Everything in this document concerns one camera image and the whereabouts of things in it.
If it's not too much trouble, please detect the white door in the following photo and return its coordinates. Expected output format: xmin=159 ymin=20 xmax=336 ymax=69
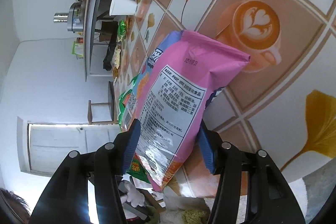
xmin=17 ymin=116 xmax=121 ymax=174

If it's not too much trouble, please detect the person's head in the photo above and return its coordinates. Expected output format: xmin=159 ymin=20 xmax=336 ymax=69
xmin=0 ymin=188 xmax=30 ymax=224

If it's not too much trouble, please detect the plain green foil snack bag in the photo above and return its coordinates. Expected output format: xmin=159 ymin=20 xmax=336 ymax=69
xmin=118 ymin=74 xmax=139 ymax=132

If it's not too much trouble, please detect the green snack bag red print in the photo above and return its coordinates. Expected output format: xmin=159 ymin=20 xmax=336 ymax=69
xmin=125 ymin=154 xmax=152 ymax=184

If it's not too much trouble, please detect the white paper cup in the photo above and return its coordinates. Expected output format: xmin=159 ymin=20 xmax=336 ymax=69
xmin=109 ymin=0 xmax=137 ymax=16

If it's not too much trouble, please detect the pink snack bag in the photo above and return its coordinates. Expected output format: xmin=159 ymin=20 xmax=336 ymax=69
xmin=119 ymin=29 xmax=251 ymax=191

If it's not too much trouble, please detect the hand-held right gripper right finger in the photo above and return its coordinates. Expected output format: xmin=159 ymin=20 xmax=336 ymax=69
xmin=198 ymin=120 xmax=307 ymax=224

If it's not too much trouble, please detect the green packet white label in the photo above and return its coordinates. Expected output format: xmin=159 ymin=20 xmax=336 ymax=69
xmin=72 ymin=42 xmax=84 ymax=58

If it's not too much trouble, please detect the tile patterned tablecloth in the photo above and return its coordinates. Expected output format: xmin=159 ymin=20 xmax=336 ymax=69
xmin=113 ymin=0 xmax=336 ymax=198

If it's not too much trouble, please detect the small yellow packet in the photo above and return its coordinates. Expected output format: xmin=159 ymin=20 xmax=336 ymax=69
xmin=112 ymin=47 xmax=123 ymax=68

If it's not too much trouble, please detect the steel rice cooker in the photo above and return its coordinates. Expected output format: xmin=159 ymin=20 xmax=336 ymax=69
xmin=54 ymin=1 xmax=86 ymax=31

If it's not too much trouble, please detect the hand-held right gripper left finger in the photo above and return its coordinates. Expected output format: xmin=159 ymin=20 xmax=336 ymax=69
xmin=29 ymin=118 xmax=142 ymax=224

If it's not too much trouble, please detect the white side table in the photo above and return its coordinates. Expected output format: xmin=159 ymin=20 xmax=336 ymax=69
xmin=83 ymin=0 xmax=143 ymax=82

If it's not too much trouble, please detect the wooden chair dark seat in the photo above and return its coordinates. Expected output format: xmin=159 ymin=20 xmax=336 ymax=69
xmin=88 ymin=81 xmax=120 ymax=125

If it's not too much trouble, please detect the black bag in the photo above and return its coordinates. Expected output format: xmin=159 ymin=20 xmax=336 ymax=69
xmin=103 ymin=38 xmax=117 ymax=72

